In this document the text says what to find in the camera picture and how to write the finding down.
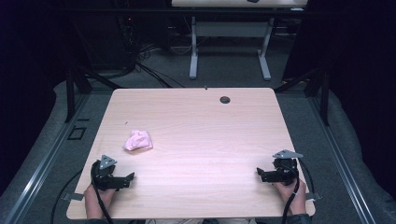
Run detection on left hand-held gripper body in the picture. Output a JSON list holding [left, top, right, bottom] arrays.
[[91, 154, 126, 191]]

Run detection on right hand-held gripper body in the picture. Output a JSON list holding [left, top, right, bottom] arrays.
[[268, 149, 304, 187]]

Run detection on person's left hand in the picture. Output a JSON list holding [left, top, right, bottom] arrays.
[[83, 183, 117, 219]]

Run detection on person's right hand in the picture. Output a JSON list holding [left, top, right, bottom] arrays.
[[273, 178, 308, 217]]

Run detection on crumpled pink cloth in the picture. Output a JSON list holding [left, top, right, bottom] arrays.
[[122, 129, 154, 152]]

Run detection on black metal stand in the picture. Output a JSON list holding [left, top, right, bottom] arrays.
[[64, 65, 123, 124], [274, 67, 332, 127]]

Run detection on white-legged desk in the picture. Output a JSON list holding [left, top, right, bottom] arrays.
[[170, 0, 310, 82]]

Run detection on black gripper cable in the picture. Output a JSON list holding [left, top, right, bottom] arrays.
[[281, 161, 302, 224], [90, 161, 116, 224]]

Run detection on thin black cable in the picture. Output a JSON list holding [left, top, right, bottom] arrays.
[[298, 158, 316, 194], [49, 169, 84, 224]]

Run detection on grey metal table bracket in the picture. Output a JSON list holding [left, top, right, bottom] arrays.
[[304, 191, 323, 202], [61, 192, 85, 202]]

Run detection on aluminium floor rail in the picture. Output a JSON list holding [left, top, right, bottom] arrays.
[[3, 92, 92, 224], [306, 94, 378, 224]]

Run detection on bundle of black floor cables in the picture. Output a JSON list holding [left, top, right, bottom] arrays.
[[132, 43, 186, 89]]

